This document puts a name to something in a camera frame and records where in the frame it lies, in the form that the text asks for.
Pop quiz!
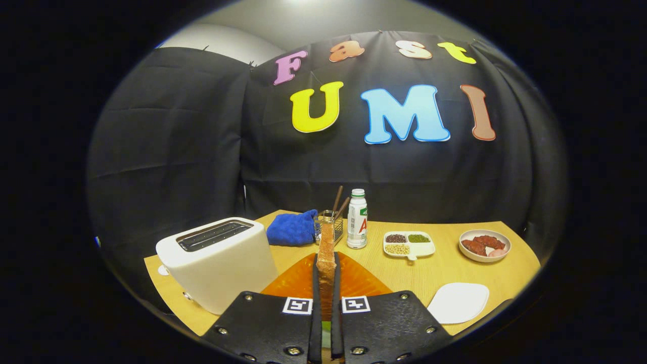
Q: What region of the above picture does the white round meat plate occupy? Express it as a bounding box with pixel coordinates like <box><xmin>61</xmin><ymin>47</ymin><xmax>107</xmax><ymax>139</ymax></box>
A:
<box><xmin>458</xmin><ymin>229</ymin><xmax>512</xmax><ymax>263</ymax></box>

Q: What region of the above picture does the black backdrop cloth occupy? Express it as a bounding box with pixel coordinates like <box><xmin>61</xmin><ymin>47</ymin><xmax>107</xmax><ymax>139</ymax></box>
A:
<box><xmin>86</xmin><ymin>30</ymin><xmax>569</xmax><ymax>304</ymax></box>

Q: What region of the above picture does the toasted bread slice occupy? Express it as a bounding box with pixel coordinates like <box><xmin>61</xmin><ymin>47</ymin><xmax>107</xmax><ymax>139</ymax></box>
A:
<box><xmin>315</xmin><ymin>221</ymin><xmax>338</xmax><ymax>322</ymax></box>

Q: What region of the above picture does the small white plate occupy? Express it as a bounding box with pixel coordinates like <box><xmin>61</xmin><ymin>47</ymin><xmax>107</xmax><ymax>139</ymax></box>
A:
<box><xmin>427</xmin><ymin>282</ymin><xmax>490</xmax><ymax>325</ymax></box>

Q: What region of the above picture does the white drink bottle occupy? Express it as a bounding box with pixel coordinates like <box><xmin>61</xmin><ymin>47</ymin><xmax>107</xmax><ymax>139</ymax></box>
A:
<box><xmin>346</xmin><ymin>189</ymin><xmax>368</xmax><ymax>250</ymax></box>

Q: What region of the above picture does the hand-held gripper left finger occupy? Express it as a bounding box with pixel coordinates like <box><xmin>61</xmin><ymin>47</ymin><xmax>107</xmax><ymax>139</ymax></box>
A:
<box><xmin>200</xmin><ymin>252</ymin><xmax>323</xmax><ymax>364</ymax></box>

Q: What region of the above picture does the white divided dish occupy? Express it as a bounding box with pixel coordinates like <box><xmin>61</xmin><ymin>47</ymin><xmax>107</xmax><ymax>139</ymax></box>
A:
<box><xmin>383</xmin><ymin>231</ymin><xmax>436</xmax><ymax>261</ymax></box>

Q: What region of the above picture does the blue cloth mitt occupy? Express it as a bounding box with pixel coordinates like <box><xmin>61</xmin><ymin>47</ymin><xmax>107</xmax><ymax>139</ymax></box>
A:
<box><xmin>266</xmin><ymin>209</ymin><xmax>319</xmax><ymax>247</ymax></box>

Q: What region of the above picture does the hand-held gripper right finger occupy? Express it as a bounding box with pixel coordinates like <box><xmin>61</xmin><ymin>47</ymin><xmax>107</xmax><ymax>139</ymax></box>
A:
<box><xmin>331</xmin><ymin>251</ymin><xmax>453</xmax><ymax>364</ymax></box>

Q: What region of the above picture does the white toaster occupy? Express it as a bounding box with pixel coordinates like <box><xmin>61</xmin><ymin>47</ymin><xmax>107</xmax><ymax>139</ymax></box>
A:
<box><xmin>155</xmin><ymin>217</ymin><xmax>279</xmax><ymax>315</ymax></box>

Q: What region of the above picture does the metal wire utensil holder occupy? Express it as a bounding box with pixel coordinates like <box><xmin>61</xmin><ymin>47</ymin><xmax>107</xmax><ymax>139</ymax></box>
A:
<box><xmin>314</xmin><ymin>210</ymin><xmax>345</xmax><ymax>247</ymax></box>

